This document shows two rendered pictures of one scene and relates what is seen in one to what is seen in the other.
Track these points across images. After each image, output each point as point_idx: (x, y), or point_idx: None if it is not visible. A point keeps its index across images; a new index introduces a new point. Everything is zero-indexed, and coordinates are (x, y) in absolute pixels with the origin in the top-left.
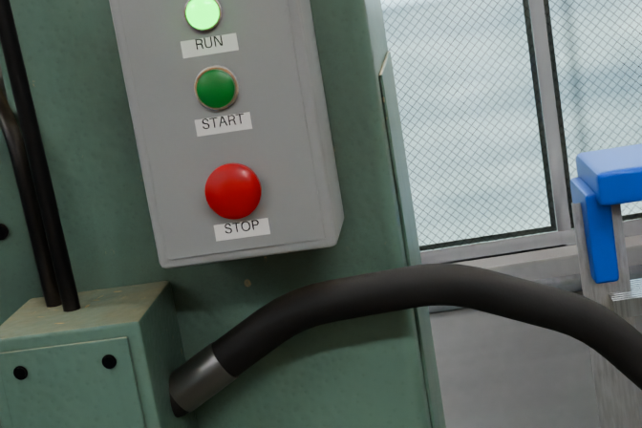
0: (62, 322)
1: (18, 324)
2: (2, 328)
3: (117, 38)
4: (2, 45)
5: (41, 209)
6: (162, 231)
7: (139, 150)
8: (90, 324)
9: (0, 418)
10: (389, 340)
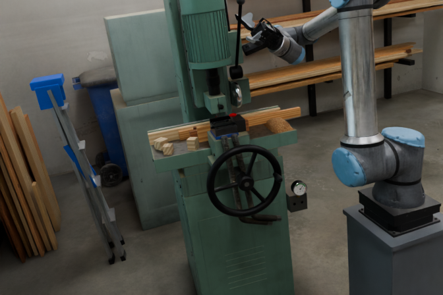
0: (234, 30)
1: (234, 31)
2: (235, 31)
3: None
4: None
5: (228, 18)
6: (229, 20)
7: (227, 10)
8: (235, 29)
9: (240, 41)
10: None
